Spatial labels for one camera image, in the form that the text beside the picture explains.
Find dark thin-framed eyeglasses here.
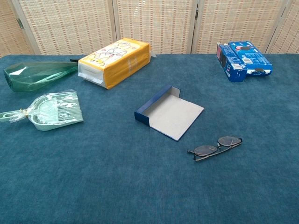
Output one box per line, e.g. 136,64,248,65
186,136,243,163

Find blue Oreo cookie box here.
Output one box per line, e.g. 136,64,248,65
216,41,273,83

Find yellow cartoon dog tissue pack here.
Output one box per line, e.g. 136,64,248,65
78,37,150,90

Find blue tablecloth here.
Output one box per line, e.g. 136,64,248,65
0,53,299,224

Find green dustpan brush set wrapped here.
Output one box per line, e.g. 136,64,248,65
0,91,84,132

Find woven bamboo folding screen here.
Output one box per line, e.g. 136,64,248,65
0,0,299,57

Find green transparent spray bottle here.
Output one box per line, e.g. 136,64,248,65
3,58,79,92

